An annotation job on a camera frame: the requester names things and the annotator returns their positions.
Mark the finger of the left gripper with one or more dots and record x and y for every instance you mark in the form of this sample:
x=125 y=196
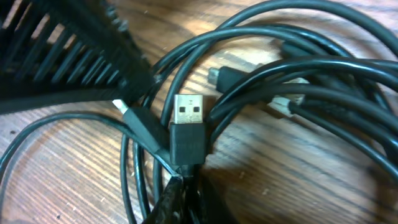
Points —
x=56 y=52

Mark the black cable long tail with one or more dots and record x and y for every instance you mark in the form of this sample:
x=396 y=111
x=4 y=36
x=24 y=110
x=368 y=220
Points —
x=138 y=123

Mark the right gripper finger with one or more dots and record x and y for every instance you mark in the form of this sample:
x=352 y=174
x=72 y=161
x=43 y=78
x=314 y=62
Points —
x=169 y=209

